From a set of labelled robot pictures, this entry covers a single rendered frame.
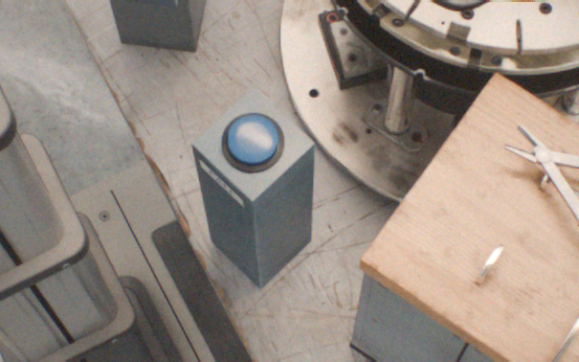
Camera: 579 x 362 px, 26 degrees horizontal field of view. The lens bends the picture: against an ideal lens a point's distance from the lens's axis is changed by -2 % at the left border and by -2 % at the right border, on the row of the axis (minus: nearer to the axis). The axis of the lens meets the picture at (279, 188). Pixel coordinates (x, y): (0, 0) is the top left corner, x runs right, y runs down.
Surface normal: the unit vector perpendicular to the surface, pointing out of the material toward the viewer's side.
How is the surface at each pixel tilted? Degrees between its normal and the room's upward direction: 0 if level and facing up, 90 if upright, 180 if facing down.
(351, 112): 0
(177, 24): 90
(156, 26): 90
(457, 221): 0
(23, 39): 0
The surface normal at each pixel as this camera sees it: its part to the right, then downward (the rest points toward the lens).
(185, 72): -0.01, -0.34
